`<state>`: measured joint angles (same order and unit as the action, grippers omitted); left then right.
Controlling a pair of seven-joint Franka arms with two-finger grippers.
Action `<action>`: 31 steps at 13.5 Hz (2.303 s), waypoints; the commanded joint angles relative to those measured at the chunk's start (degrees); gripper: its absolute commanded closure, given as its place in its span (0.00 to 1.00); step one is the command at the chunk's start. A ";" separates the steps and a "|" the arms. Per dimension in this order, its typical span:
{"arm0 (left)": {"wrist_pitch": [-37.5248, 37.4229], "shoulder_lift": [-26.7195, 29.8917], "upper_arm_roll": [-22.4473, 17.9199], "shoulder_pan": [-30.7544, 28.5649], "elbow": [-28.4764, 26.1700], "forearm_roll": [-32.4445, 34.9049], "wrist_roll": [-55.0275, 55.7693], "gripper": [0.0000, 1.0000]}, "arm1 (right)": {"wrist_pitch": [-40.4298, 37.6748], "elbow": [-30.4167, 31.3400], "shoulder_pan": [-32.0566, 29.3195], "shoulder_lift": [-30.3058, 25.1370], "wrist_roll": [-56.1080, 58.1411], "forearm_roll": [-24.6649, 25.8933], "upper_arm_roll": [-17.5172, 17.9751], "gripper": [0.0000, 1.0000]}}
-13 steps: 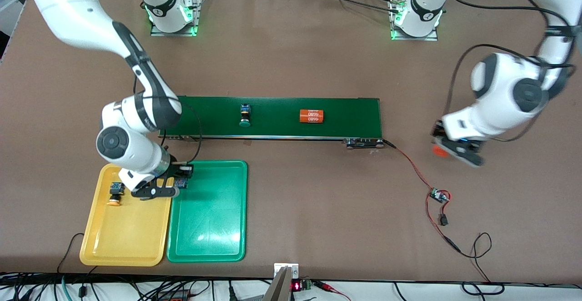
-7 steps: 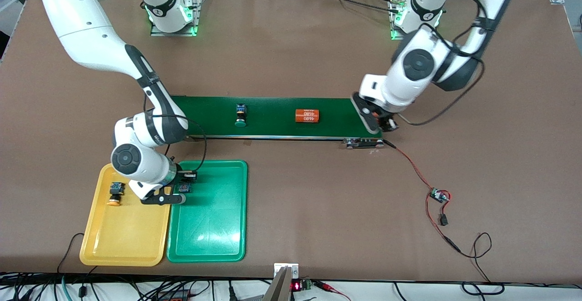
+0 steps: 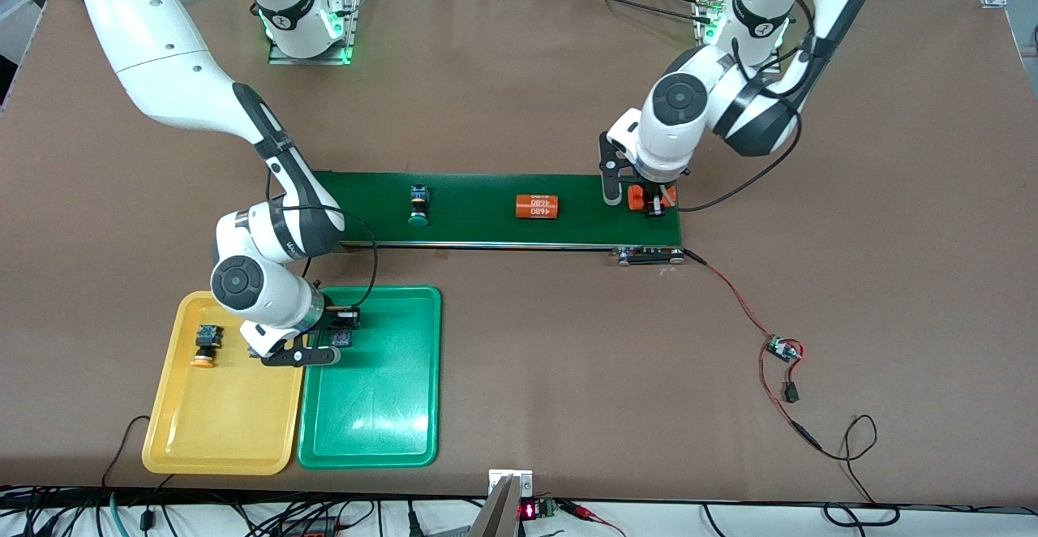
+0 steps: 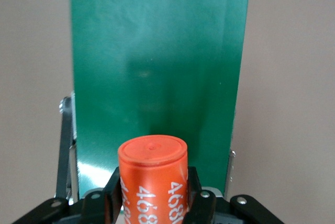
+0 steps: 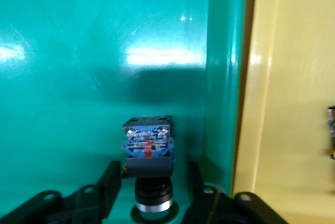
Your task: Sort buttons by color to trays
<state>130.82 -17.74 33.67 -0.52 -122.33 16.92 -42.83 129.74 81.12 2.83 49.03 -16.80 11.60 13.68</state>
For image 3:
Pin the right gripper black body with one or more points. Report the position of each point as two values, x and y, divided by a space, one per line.
334 319

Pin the green pushbutton dark block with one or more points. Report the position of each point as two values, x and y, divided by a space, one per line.
342 338

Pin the orange cylinder marked 4680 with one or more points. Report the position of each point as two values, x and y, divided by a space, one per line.
636 196
538 206

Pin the green pushbutton blue block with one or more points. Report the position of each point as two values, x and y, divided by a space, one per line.
418 206

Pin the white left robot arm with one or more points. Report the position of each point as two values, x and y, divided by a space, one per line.
689 107

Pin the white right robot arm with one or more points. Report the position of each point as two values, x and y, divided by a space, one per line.
162 58

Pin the green plastic tray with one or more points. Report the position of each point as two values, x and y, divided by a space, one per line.
373 407

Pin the yellow plastic tray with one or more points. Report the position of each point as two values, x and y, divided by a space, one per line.
227 423

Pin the green conveyor belt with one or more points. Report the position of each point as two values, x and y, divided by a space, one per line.
478 208

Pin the small black circuit board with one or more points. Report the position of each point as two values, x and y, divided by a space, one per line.
782 350

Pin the grey metal bar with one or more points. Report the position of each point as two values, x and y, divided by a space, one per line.
496 517

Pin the black module red display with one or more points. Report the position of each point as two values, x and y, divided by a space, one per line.
531 510

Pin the red clip lead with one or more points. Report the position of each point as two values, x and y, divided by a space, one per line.
580 511

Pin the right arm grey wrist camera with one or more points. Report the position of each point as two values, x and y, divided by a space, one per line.
300 356

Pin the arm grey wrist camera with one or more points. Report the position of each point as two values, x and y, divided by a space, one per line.
300 356
610 164

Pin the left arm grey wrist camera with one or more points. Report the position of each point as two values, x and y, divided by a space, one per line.
610 164

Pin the black inline switch red lead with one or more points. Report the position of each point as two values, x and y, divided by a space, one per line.
791 393

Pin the silver bracket plate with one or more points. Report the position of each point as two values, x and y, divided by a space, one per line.
523 482

